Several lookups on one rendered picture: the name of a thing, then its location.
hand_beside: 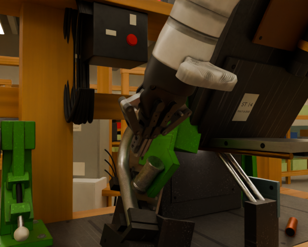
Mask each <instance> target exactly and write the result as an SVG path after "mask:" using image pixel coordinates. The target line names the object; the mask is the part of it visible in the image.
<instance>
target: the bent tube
mask: <svg viewBox="0 0 308 247"><path fill-rule="evenodd" d="M138 112H139V110H138ZM138 112H137V113H136V116H137V119H138ZM133 138H134V134H133V132H132V130H131V129H130V128H129V127H128V126H127V128H126V129H125V131H124V133H123V136H122V138H121V141H120V145H119V149H118V154H117V176H118V180H119V185H120V191H121V196H122V201H123V206H124V211H125V216H126V221H127V226H129V224H130V223H129V219H128V212H127V210H128V209H129V208H136V209H139V207H138V203H137V199H136V195H135V191H134V190H133V189H132V187H131V185H130V183H131V181H132V179H131V174H130V170H129V156H130V151H131V149H130V144H131V142H132V140H133Z"/></svg>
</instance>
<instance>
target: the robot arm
mask: <svg viewBox="0 0 308 247"><path fill-rule="evenodd" d="M239 1H240V0H175V3H174V5H173V8H172V10H171V13H170V16H169V17H168V19H167V21H166V23H165V25H164V27H163V28H162V30H161V32H160V34H159V37H158V39H157V42H156V44H155V47H154V49H153V52H152V54H151V56H150V59H149V61H148V64H147V66H146V69H145V72H144V81H143V83H142V84H141V85H140V86H139V87H138V88H137V90H136V94H135V95H133V96H131V97H129V98H127V99H126V98H125V97H120V98H119V99H118V103H119V106H120V108H121V111H122V113H123V116H124V118H125V121H126V123H127V125H128V127H129V128H130V129H131V130H132V132H133V134H134V138H133V140H132V142H131V144H130V149H131V151H132V153H133V154H134V156H135V157H142V156H144V155H145V153H146V152H147V151H148V150H149V147H150V145H151V143H152V141H153V139H155V138H156V137H157V136H158V135H160V134H162V136H165V135H167V134H168V133H169V132H171V131H172V130H173V129H174V128H176V127H177V126H178V125H179V124H181V123H182V122H183V121H184V120H186V119H187V118H188V117H189V116H191V114H192V111H191V110H190V109H189V108H188V107H187V106H186V104H185V103H186V101H187V97H188V96H190V95H192V94H193V93H194V91H195V89H196V87H197V86H198V87H204V88H210V89H215V90H222V91H232V90H233V88H234V86H235V84H236V83H237V76H236V75H235V74H233V73H231V72H229V71H226V70H224V69H221V68H219V67H216V66H214V65H213V64H211V63H210V62H209V61H210V59H211V57H212V55H213V52H214V49H215V46H216V44H217V41H218V38H219V37H220V35H221V33H222V31H223V29H224V27H225V25H226V23H227V21H228V19H229V17H230V15H231V13H232V11H233V9H234V8H235V6H236V5H237V4H238V2H239ZM138 105H139V108H140V109H139V112H138V110H137V109H138ZM137 112H138V119H137V116H136V113H137ZM169 121H170V123H169V124H168V125H167V123H168V122H169Z"/></svg>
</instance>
